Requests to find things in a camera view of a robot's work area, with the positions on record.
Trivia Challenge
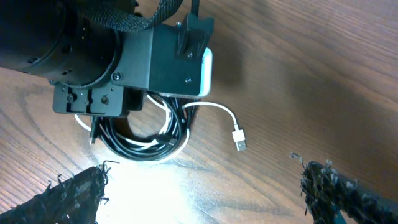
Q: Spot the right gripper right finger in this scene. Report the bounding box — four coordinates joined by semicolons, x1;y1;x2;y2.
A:
290;152;397;224

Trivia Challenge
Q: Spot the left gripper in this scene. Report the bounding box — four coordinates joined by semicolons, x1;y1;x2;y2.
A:
52;13;215;117

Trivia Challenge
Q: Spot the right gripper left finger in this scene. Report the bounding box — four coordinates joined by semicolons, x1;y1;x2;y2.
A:
1;160;111;224

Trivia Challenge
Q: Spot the thin black cable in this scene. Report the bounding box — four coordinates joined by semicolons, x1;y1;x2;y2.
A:
90;91;200;161

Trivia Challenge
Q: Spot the white USB cable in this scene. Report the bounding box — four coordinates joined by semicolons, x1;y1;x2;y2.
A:
73;93;248;164

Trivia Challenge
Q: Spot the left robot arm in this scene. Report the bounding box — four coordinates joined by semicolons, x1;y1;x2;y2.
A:
1;0;215;117

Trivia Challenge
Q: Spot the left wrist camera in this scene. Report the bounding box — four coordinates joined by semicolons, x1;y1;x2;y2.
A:
160;47;213;99

